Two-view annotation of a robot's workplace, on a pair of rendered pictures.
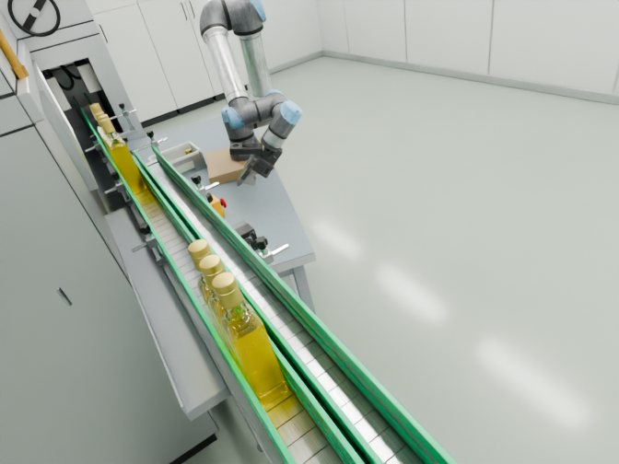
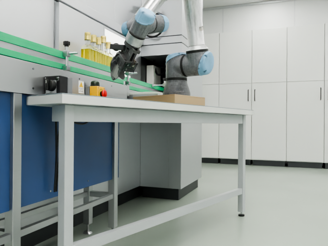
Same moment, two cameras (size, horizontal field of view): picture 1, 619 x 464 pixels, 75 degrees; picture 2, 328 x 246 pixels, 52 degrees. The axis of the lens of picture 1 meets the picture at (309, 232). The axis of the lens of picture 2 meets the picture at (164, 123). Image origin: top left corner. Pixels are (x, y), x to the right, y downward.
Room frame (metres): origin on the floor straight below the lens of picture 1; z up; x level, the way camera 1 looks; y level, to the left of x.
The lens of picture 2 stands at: (0.46, -1.05, 0.65)
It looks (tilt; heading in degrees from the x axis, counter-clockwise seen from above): 0 degrees down; 46
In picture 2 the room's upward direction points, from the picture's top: straight up
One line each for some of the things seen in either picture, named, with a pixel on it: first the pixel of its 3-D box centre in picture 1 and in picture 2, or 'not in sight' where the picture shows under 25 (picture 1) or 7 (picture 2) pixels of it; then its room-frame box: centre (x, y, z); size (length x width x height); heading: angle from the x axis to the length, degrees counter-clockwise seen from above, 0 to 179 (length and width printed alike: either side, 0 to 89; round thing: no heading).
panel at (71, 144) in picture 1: (58, 115); (99, 49); (1.73, 0.88, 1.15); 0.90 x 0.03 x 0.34; 25
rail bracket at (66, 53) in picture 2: (208, 191); (71, 55); (1.19, 0.29, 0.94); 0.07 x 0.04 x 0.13; 115
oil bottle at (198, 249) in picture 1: (223, 304); not in sight; (0.56, 0.19, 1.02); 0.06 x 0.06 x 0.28; 25
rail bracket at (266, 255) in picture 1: (275, 256); not in sight; (0.77, 0.09, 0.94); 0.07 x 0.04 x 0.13; 115
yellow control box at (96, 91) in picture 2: (211, 208); (95, 94); (1.35, 0.34, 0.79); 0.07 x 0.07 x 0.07; 25
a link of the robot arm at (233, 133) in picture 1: (238, 118); (177, 66); (1.77, 0.19, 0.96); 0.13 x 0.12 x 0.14; 100
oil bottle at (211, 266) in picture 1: (235, 321); not in sight; (0.51, 0.16, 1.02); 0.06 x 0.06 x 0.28; 25
